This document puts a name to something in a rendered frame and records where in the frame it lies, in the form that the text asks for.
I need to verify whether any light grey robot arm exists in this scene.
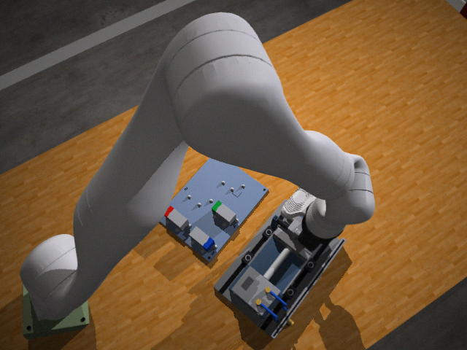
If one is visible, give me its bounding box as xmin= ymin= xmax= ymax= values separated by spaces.
xmin=20 ymin=12 xmax=375 ymax=321

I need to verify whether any grey metal blank with green end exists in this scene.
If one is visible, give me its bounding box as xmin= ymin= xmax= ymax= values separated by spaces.
xmin=212 ymin=201 xmax=236 ymax=225

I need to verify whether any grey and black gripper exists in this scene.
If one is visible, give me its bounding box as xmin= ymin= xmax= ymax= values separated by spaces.
xmin=280 ymin=187 xmax=346 ymax=251

